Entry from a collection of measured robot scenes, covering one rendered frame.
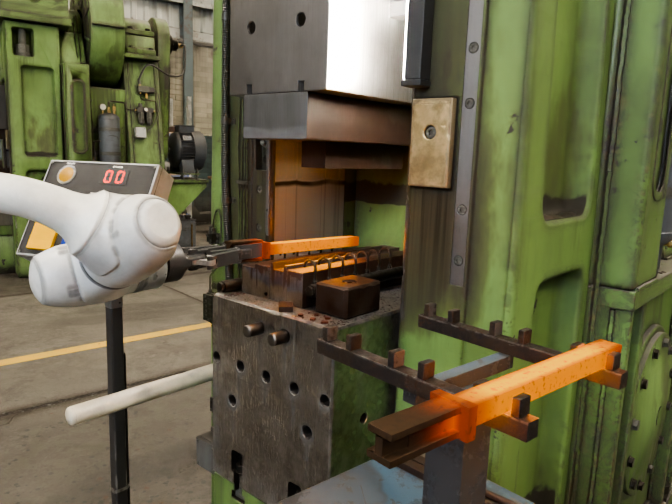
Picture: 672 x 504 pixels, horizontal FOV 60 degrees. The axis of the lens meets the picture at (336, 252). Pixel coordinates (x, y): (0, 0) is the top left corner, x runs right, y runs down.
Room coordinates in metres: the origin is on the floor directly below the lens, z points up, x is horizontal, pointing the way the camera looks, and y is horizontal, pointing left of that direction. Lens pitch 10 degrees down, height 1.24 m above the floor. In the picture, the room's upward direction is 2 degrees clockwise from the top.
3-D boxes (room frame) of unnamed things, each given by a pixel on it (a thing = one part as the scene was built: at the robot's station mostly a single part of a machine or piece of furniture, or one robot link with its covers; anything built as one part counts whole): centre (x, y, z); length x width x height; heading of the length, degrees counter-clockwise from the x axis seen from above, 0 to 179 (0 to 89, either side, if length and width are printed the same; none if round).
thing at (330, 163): (1.44, -0.04, 1.24); 0.30 x 0.07 x 0.06; 139
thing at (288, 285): (1.42, 0.01, 0.96); 0.42 x 0.20 x 0.09; 139
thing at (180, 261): (1.06, 0.29, 1.04); 0.09 x 0.08 x 0.07; 139
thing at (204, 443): (1.59, 0.34, 0.36); 0.09 x 0.07 x 0.12; 49
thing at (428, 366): (0.72, -0.17, 1.01); 0.23 x 0.06 x 0.02; 132
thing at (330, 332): (0.80, -0.09, 1.01); 0.23 x 0.06 x 0.02; 132
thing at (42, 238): (1.48, 0.75, 1.01); 0.07 x 0.05 x 0.07; 74
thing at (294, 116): (1.42, 0.01, 1.32); 0.42 x 0.20 x 0.10; 139
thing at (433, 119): (1.16, -0.18, 1.27); 0.09 x 0.02 x 0.17; 49
